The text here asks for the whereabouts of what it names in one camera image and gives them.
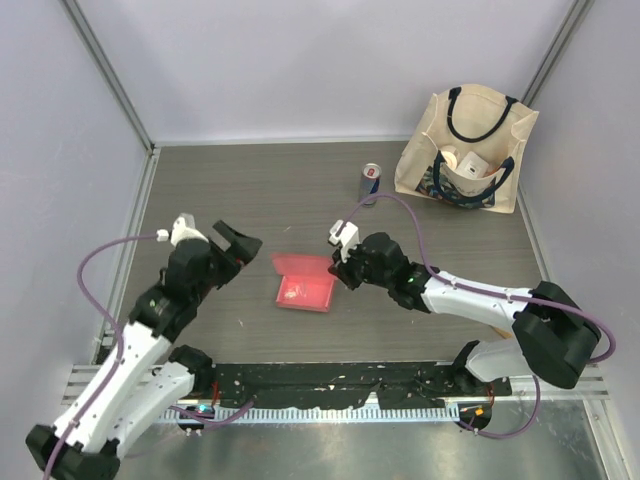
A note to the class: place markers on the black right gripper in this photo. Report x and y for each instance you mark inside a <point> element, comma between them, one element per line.
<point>342,266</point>

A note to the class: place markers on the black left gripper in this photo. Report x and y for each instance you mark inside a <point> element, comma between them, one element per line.
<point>244,248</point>

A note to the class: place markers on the pink paper box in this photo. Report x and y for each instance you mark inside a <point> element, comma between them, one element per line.
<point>306,283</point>

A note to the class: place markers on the clear plastic wrapper scrap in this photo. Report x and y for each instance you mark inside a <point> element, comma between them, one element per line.
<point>296,291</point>

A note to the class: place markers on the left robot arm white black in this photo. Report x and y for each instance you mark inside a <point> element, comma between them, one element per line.
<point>145,373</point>

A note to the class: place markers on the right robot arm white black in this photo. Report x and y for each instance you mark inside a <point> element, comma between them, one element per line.
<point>549,337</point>

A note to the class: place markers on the white box in bag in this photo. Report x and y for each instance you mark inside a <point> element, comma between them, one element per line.
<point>472,166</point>

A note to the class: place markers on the silver blue drink can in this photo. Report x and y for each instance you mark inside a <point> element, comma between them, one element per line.
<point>369,183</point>

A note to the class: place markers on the white tape roll in bag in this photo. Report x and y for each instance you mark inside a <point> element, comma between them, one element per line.
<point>451,156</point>

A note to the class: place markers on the beige canvas tote bag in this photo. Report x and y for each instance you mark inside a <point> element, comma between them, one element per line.
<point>474,118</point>

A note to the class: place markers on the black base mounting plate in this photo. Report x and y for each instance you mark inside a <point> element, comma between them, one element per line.
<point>339,386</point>

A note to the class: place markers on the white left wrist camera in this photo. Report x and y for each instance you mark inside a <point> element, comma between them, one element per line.
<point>183,228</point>

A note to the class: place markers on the grey slotted cable duct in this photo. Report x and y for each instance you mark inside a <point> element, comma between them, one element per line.
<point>369,413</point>

